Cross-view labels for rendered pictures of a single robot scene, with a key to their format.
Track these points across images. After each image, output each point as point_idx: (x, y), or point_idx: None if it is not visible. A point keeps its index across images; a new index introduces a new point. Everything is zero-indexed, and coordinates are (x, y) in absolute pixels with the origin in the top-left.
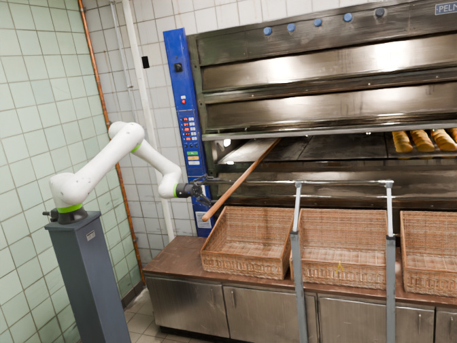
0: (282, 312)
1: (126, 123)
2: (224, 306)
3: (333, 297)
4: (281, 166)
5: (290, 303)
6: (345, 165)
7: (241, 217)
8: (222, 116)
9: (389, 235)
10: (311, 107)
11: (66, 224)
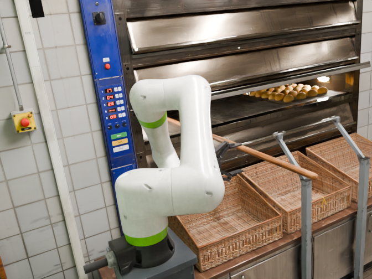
0: (285, 270)
1: (185, 76)
2: None
3: (323, 231)
4: (217, 130)
5: (293, 257)
6: (269, 118)
7: None
8: None
9: (362, 156)
10: (243, 65)
11: (168, 259)
